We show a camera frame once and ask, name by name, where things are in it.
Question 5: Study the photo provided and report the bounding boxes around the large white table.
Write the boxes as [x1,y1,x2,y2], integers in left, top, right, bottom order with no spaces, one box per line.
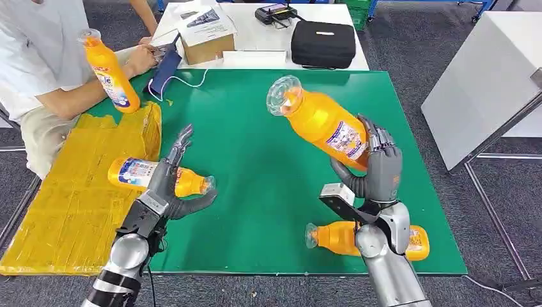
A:
[421,11,542,173]

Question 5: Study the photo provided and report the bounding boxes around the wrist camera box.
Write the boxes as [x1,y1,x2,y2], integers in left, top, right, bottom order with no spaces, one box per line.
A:
[319,183,382,225]
[115,191,169,239]

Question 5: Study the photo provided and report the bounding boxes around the orange drink bottle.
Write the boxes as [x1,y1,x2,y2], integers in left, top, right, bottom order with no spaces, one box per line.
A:
[77,28,141,114]
[304,221,431,262]
[266,75,370,173]
[107,157,216,199]

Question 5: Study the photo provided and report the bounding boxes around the cardboard box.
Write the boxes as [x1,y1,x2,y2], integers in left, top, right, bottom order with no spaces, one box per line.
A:
[178,24,236,66]

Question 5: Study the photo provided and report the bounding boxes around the black zip case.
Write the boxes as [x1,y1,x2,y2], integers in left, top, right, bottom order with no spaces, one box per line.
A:
[290,20,357,70]

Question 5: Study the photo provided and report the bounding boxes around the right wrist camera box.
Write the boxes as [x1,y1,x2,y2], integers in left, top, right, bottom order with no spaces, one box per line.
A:
[319,183,382,225]

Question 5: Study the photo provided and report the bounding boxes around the blue pouch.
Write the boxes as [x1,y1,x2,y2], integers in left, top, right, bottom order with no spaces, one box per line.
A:
[148,51,183,97]

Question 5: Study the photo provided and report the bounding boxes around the person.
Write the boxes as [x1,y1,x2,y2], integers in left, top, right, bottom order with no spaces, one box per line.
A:
[0,0,161,181]

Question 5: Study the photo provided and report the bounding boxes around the metal table frame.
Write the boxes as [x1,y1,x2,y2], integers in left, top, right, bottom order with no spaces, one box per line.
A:
[451,91,542,293]

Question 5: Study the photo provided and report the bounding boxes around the white printed booklet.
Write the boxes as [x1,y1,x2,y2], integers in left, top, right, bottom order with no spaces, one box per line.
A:
[176,1,238,48]

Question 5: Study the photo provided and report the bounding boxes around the flat white box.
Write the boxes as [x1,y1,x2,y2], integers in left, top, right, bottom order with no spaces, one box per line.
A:
[222,50,288,70]

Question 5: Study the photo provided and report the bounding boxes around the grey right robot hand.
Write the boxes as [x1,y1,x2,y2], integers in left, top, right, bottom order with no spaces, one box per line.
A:
[330,114,403,205]

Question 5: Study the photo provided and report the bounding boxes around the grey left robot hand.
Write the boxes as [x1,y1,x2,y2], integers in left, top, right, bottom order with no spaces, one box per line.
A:
[146,123,218,219]

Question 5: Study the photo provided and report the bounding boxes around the white floor cable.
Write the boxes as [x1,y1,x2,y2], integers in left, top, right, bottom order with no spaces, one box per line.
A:
[461,275,525,307]

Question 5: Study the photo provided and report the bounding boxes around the small white table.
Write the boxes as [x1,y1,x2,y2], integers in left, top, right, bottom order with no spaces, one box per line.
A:
[150,3,370,72]

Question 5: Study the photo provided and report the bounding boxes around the thin white cable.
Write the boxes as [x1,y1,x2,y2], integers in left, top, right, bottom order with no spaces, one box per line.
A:
[146,68,210,104]

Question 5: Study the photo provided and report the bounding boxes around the green table mat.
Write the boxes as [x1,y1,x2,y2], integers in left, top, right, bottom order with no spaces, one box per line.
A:
[82,68,468,276]

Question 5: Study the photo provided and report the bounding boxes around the person's right hand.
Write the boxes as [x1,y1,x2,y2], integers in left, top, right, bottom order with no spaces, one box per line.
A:
[125,43,161,79]

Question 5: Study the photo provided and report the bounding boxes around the green crate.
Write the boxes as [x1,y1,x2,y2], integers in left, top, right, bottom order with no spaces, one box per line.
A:
[338,0,371,32]

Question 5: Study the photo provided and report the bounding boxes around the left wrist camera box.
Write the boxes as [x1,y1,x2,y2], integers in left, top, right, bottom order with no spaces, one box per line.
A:
[115,191,169,239]

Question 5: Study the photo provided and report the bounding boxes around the black handheld controller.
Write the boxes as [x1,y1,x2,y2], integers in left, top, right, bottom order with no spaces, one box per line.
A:
[254,3,299,29]

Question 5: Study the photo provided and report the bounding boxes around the yellow sheet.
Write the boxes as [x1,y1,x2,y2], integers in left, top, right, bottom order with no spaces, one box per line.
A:
[0,101,162,277]

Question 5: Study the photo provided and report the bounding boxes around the dark smartphone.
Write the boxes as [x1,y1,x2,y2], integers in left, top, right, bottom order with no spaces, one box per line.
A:
[159,33,182,56]

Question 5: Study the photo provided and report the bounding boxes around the blue metal frame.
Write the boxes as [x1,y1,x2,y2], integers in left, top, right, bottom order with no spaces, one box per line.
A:
[366,0,497,22]

